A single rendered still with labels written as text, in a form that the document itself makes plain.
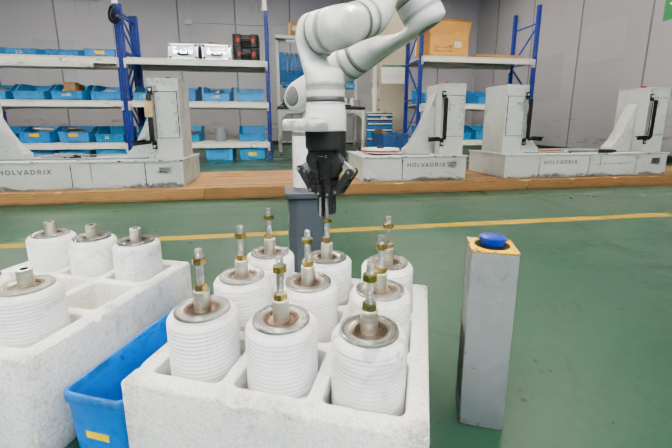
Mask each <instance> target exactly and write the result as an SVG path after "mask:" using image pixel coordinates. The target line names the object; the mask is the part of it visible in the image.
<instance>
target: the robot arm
mask: <svg viewBox="0 0 672 448"><path fill-rule="evenodd" d="M394 9H396V11H397V13H398V15H399V17H400V19H401V21H402V23H403V25H404V29H403V30H402V31H400V32H398V33H395V34H390V35H379V34H380V33H381V32H383V31H384V29H385V28H386V27H387V26H388V24H389V22H390V20H391V17H392V15H393V12H394ZM445 13H446V11H445V9H444V6H443V4H442V2H441V0H356V1H352V2H349V3H342V4H336V5H332V6H328V7H325V8H321V9H318V10H315V11H311V12H308V13H306V14H304V15H302V16H301V18H300V19H299V21H298V23H297V26H296V32H295V40H296V46H297V50H298V54H299V57H300V61H301V65H302V69H303V72H304V75H303V76H301V77H300V78H298V79H296V80H295V81H293V82H292V83H291V84H290V85H289V86H288V88H287V89H286V92H285V96H284V101H285V104H286V106H287V107H288V108H289V109H290V110H292V111H294V112H299V113H302V119H284V120H283V121H282V131H292V160H293V190H294V191H298V192H311V193H312V192H313V193H315V194H316V195H317V197H318V205H317V210H318V213H319V216H321V217H324V212H325V217H327V218H330V217H333V216H334V213H336V196H337V195H339V194H343V193H345V191H346V190H347V188H348V187H349V185H350V184H351V182H352V181H353V179H354V178H355V176H356V175H357V173H358V169H357V168H352V167H351V166H350V165H349V164H348V163H347V157H346V155H345V149H346V109H345V84H347V83H350V82H352V81H354V80H356V79H357V78H359V77H360V76H362V75H363V74H364V73H366V72H367V71H369V70H370V69H371V68H373V67H374V66H375V65H377V64H378V63H379V62H381V61H382V60H383V59H385V58H386V57H387V56H389V55H390V54H392V53H393V52H395V51H396V50H398V49H400V48H401V47H403V46H404V45H406V44H408V43H409V42H411V41H413V40H414V39H416V38H417V37H419V36H421V35H422V34H424V33H425V32H428V31H429V30H430V29H432V28H433V27H435V26H436V25H437V24H439V22H440V21H441V20H442V19H443V18H444V16H445ZM377 35H379V36H377ZM334 51H335V52H334ZM328 52H334V53H332V54H331V55H330V56H329V57H327V53H328ZM342 170H343V171H342ZM341 172H342V173H341ZM340 173H341V174H342V175H343V176H342V177H341V179H340V180H339V175H340Z"/></svg>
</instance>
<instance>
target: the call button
mask: <svg viewBox="0 0 672 448"><path fill-rule="evenodd" d="M479 240H480V241H482V244H483V245H485V246H488V247H502V246H503V244H504V243H506V237H505V236H504V235H502V234H498V233H492V232H485V233H482V234H480V235H479Z"/></svg>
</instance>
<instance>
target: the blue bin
mask: <svg viewBox="0 0 672 448"><path fill-rule="evenodd" d="M173 309H174V308H173ZM173 309H172V310H173ZM172 310H171V311H172ZM171 311H169V312H168V313H167V314H165V315H164V316H163V317H161V318H160V319H158V320H157V321H156V322H154V323H153V324H152V325H150V326H149V327H147V328H146V329H145V330H143V331H142V332H141V333H139V334H138V335H137V336H135V337H134V338H132V339H131V340H130V341H128V342H127V343H126V344H124V345H123V346H122V347H120V348H119V349H117V350H116V351H115V352H113V353H112V354H111V355H109V356H108V357H106V358H105V359H104V360H102V361H101V362H100V363H98V364H97V365H96V366H94V367H93V368H91V369H90V370H89V371H87V372H86V373H85V374H83V375H82V376H80V377H79V378H78V379H76V380H75V381H74V382H72V383H71V384H70V385H68V386H67V387H66V388H65V390H64V392H63V393H64V398H65V401H66V402H67V403H69V405H70V409H71V414H72V418H73V422H74V426H75V430H76V435H77V439H78V443H79V447H80V448H129V440H128V433H127V425H126V417H125V410H124V402H123V394H122V387H121V382H122V381H123V380H124V379H125V378H126V377H127V376H128V375H130V374H131V373H132V372H133V371H134V370H136V369H138V368H140V366H141V365H142V364H143V363H144V362H145V361H146V360H147V359H148V358H150V357H151V356H152V355H153V354H154V353H155V352H157V351H158V350H159V349H160V348H161V347H162V346H164V345H165V344H166V343H167V342H168V339H167V328H166V319H167V317H168V315H169V314H170V312H171Z"/></svg>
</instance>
